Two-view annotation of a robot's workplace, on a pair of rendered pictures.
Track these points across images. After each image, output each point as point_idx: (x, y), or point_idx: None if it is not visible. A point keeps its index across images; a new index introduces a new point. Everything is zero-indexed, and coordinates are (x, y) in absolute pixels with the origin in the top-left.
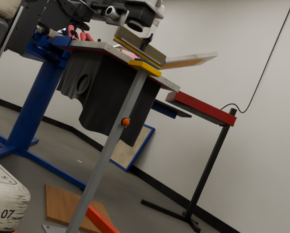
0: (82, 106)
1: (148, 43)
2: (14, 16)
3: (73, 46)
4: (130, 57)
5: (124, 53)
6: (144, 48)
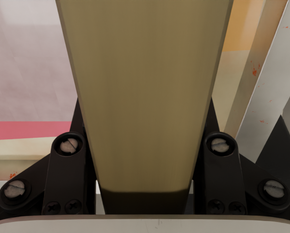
0: None
1: (280, 182)
2: None
3: None
4: (280, 113)
5: (266, 139)
6: (212, 104)
